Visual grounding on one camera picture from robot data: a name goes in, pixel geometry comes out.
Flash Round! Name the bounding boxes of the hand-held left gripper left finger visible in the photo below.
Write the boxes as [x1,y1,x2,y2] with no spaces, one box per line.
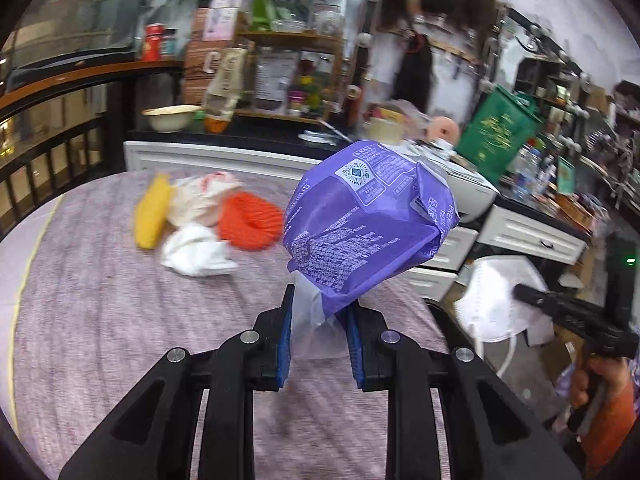
[59,284,296,480]

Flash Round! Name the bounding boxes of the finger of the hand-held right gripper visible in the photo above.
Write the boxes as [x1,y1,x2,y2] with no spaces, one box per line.
[513,283,609,324]
[549,307,629,359]

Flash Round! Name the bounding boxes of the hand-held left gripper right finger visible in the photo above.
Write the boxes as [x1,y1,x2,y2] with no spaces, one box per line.
[345,305,583,480]

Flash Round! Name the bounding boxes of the white face mask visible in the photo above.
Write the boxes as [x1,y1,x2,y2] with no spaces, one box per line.
[452,255,557,377]

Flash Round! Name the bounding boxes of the white tissue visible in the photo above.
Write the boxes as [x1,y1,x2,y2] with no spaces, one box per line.
[160,223,240,277]

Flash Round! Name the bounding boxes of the purple plastic wrapper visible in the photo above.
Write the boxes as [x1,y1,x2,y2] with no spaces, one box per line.
[281,140,460,361]

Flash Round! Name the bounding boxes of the orange foam fruit net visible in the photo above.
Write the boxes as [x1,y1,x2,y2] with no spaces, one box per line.
[217,191,283,252]

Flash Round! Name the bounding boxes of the clear plastic bag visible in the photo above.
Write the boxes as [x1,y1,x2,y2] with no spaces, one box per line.
[167,171,246,228]

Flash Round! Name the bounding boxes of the yellow corn toy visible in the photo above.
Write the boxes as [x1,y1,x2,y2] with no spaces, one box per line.
[134,174,173,250]

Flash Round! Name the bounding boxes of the person's right forearm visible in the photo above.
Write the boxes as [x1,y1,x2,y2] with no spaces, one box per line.
[580,385,638,466]

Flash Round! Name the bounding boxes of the person's right hand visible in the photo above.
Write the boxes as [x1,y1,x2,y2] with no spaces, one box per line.
[569,352,632,411]

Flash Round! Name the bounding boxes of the white desk drawer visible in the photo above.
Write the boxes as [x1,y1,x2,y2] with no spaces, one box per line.
[480,195,591,266]

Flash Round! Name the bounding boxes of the ornate red wooden box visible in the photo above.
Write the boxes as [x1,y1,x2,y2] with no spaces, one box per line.
[550,192,601,231]

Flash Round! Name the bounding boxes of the white drawer unit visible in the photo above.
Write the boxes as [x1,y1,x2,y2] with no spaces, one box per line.
[402,222,482,303]

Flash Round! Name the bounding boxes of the white printer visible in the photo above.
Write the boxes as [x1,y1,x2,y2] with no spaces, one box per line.
[440,160,501,223]

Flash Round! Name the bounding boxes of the clear water bottle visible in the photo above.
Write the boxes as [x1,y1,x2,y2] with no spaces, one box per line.
[510,142,543,201]

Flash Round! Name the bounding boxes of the row of cosmetic bottles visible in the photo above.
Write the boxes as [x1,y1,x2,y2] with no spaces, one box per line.
[530,135,568,196]

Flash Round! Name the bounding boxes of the green tote bag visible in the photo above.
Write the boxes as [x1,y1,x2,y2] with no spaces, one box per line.
[452,85,546,186]

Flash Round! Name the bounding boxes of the white cabinet with black top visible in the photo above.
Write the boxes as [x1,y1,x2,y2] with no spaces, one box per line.
[122,130,361,188]

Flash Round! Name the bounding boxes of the white dish with brush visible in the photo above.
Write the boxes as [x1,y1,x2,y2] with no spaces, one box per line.
[299,120,353,147]

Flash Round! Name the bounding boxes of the pink plastic bag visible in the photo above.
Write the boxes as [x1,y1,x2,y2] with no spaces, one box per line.
[380,100,431,136]

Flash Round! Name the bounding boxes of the orange drink cup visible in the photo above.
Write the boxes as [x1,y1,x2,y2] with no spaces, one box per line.
[204,112,235,134]

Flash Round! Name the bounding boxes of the black hanging ponytail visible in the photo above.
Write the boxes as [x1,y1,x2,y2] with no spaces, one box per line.
[392,30,433,111]

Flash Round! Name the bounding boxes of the cluster of small bottles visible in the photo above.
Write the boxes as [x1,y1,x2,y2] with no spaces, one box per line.
[287,60,326,116]

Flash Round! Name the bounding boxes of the cream enamel bowl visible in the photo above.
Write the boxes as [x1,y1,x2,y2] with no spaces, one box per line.
[141,105,203,134]

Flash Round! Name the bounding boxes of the brown and white pouch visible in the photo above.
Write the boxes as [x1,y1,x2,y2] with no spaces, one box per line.
[255,50,298,111]

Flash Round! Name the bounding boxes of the beige printed paper bag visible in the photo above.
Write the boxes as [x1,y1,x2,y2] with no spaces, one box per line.
[206,47,251,123]

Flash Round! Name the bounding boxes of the brown printed carton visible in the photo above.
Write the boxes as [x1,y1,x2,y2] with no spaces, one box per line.
[182,40,221,106]

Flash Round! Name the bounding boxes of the dark wooden railing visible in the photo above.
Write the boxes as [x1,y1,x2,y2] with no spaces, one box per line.
[0,115,108,241]

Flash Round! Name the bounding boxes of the wooden shelf rack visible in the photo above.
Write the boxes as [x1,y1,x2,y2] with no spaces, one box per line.
[235,27,351,126]

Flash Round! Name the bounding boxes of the red tin can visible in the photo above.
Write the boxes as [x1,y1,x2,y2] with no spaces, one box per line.
[142,23,166,62]

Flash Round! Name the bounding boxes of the green leaf packet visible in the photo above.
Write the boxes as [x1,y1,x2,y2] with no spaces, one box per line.
[250,0,281,31]

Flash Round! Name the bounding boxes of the wooden counter ledge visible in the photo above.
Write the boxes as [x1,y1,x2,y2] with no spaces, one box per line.
[0,59,183,111]

